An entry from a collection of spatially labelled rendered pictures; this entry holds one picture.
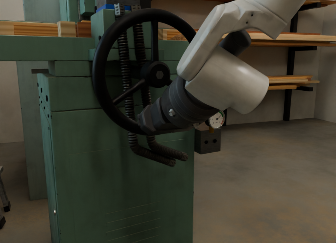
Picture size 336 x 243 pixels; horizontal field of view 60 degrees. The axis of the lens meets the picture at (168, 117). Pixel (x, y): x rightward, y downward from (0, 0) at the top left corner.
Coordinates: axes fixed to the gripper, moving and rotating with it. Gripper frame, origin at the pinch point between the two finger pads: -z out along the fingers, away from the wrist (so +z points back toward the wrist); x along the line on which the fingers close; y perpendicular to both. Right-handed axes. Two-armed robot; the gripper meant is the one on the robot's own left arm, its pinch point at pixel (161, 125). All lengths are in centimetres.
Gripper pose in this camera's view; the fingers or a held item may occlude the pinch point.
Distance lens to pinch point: 61.7
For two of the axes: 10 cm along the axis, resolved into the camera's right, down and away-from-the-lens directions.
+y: -2.2, -9.4, 2.8
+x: 9.0, -0.8, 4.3
